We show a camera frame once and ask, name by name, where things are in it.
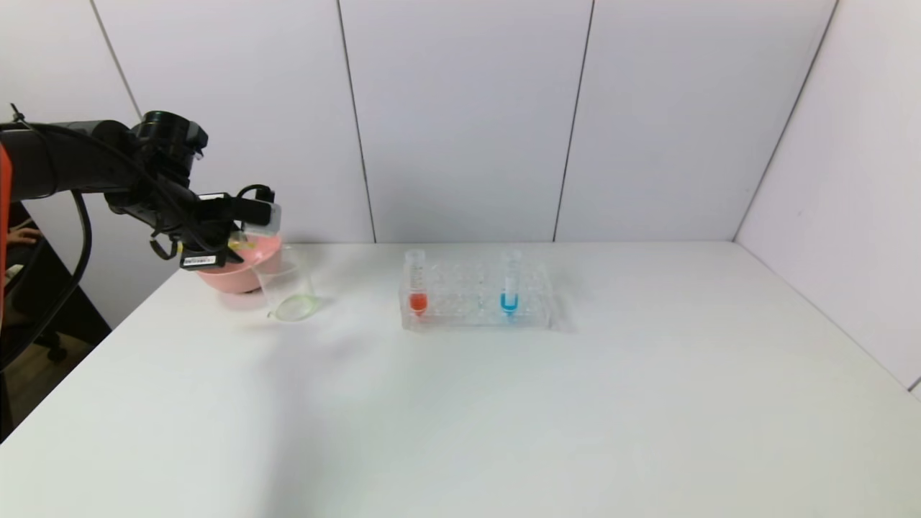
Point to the bystander hand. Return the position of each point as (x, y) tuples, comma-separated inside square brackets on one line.
[(25, 234)]

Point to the test tube with blue pigment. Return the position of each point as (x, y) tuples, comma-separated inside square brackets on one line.
[(510, 302)]

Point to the test tube with red pigment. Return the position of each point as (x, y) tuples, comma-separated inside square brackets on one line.
[(418, 302)]

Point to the clear glass beaker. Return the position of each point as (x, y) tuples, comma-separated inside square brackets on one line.
[(295, 308)]

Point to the pink bowl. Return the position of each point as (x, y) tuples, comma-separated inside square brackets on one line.
[(245, 277)]

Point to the test tube with yellow pigment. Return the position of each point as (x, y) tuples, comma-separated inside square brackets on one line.
[(241, 246)]

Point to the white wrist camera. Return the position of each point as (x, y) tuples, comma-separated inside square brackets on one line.
[(265, 219)]

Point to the clear plastic test tube rack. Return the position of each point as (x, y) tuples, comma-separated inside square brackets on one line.
[(536, 306)]

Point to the orange and black left arm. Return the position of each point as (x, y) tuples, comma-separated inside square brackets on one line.
[(57, 158)]

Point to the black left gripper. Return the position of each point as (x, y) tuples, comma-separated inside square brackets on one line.
[(200, 260)]

